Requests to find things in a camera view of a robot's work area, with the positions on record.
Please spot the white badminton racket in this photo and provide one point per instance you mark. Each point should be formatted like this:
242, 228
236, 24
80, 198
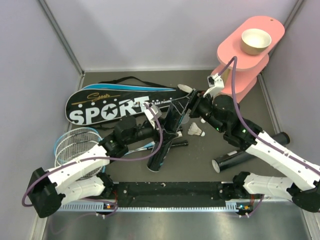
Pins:
148, 146

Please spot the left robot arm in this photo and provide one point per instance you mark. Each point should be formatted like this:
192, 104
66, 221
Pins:
79, 178

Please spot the black sport racket bag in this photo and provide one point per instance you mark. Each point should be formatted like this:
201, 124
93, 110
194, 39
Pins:
108, 101

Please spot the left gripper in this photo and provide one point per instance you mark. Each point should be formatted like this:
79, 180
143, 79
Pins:
167, 136

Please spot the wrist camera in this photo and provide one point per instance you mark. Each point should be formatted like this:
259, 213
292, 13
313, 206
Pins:
216, 85
152, 114

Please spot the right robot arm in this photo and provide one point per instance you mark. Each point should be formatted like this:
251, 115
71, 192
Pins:
301, 181

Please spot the pink three-tier shelf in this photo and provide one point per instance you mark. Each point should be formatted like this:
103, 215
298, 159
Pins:
248, 66

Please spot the gold white bowl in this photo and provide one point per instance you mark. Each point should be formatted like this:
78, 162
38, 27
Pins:
254, 41

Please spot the blue badminton racket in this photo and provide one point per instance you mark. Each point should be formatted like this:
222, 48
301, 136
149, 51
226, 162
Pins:
75, 143

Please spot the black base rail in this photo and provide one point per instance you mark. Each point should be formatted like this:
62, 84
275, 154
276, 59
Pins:
168, 197

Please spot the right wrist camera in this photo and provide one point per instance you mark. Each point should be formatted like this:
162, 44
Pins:
216, 85

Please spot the clear plastic tube lid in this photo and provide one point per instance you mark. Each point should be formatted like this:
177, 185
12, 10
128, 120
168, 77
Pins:
185, 119

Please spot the black shuttlecock tube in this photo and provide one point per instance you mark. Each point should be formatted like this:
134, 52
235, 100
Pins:
237, 157
156, 161

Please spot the black grip badminton racket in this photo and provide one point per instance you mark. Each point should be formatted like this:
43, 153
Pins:
180, 143

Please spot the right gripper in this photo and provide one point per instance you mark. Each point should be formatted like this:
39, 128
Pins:
183, 105

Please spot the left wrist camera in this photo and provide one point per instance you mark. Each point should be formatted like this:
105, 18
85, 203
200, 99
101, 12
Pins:
152, 114

